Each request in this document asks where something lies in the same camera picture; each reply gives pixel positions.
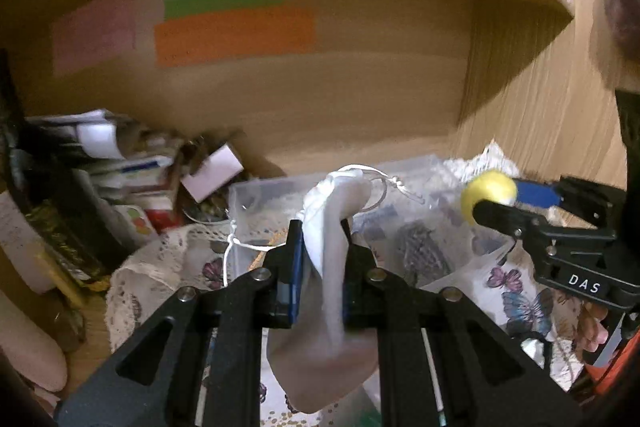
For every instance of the stack of small boxes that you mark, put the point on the stack of small boxes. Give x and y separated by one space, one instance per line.
132 172

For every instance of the small metal bowl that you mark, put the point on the small metal bowl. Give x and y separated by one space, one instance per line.
205 213

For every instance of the person's right hand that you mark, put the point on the person's right hand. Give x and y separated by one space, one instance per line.
593 329

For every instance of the yellow soft ball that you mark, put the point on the yellow soft ball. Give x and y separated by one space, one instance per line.
486 191

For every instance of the lace butterfly tablecloth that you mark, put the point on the lace butterfly tablecloth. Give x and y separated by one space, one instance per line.
517 304

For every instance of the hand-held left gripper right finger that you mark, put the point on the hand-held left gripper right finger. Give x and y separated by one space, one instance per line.
358 279

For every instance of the pink paper sheet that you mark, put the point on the pink paper sheet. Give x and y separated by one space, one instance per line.
92 37

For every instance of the pale pink roll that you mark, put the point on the pale pink roll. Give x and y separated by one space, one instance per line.
30 342

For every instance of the clear plastic container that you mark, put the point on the clear plastic container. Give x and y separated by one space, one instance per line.
272 199

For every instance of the white card box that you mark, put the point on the white card box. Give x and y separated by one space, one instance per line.
212 174

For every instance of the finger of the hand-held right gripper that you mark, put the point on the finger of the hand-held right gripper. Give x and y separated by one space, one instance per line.
505 214
537 193

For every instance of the dark green gold packet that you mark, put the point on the dark green gold packet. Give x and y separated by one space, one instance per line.
65 237

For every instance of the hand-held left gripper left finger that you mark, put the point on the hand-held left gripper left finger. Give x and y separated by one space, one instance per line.
296 274

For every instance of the green paper strip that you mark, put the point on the green paper strip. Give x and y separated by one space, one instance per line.
222 1

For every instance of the orange paper sheet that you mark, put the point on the orange paper sheet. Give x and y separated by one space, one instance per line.
235 36

